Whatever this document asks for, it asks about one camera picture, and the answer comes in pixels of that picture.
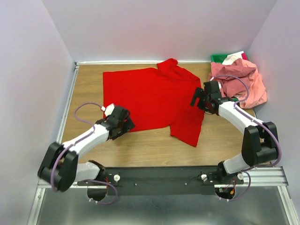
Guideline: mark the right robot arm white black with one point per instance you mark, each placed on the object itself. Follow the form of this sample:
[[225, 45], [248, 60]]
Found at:
[[260, 139]]

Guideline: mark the aluminium frame rail front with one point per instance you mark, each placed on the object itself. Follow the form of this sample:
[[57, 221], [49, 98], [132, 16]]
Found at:
[[258, 177]]

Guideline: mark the magenta cloth in bin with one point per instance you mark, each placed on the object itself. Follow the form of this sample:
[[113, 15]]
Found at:
[[244, 56]]

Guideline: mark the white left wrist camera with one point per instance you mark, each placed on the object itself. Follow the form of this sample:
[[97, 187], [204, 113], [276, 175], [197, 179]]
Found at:
[[108, 110]]

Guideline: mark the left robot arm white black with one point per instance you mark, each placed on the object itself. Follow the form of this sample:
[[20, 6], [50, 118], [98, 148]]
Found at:
[[60, 166]]

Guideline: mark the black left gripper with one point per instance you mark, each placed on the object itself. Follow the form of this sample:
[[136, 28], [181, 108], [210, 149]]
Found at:
[[128, 125]]

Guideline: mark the white cloth in bin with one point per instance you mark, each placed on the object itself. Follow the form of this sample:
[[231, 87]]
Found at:
[[231, 58]]

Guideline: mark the red t shirt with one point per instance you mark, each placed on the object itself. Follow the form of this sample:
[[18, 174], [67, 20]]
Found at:
[[157, 98]]

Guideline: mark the aluminium frame rail left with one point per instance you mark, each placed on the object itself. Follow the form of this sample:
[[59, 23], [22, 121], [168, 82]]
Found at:
[[66, 103]]

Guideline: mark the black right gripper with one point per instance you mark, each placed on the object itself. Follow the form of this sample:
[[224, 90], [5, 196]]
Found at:
[[198, 93]]

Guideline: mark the pink t shirt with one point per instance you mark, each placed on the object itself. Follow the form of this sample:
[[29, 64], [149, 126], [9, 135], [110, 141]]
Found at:
[[241, 80]]

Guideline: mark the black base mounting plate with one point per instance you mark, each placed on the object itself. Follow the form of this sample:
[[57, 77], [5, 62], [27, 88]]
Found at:
[[172, 180]]

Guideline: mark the green plastic bin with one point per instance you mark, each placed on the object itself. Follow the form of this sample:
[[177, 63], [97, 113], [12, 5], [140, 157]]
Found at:
[[218, 58]]

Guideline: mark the aluminium frame rail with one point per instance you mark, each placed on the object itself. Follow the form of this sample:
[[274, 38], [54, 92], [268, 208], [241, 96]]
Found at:
[[66, 103], [258, 177]]

